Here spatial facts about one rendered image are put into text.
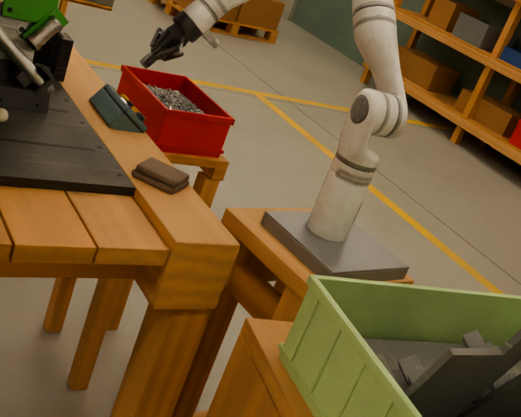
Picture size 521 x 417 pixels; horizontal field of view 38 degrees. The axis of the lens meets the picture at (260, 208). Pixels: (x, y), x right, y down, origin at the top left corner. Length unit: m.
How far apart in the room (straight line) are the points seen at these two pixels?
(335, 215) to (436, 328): 0.32
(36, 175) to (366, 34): 0.73
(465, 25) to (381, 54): 5.81
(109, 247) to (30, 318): 1.34
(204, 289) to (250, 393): 0.21
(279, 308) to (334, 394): 0.39
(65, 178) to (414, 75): 6.51
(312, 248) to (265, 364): 0.32
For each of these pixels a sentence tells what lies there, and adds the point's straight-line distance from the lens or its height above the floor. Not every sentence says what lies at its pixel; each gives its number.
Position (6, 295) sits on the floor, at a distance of 2.70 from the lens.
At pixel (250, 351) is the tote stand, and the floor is 0.76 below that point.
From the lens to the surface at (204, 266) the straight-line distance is 1.40.
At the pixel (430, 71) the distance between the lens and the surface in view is 7.64.
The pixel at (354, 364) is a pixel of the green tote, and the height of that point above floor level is 0.92.
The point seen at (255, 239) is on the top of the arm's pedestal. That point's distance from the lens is 1.59.
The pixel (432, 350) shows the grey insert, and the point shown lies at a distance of 1.47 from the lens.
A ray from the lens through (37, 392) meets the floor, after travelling 2.34.
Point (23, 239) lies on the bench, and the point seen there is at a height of 0.88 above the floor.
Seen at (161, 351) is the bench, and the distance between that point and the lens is 1.50.
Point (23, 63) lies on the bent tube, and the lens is 1.71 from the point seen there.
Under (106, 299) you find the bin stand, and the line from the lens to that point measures 2.18.
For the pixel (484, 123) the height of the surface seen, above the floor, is 0.28.
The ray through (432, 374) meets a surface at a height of 1.00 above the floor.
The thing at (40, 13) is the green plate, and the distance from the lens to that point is 1.75.
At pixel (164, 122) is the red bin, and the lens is 1.95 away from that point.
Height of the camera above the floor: 1.50
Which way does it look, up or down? 22 degrees down
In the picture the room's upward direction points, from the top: 21 degrees clockwise
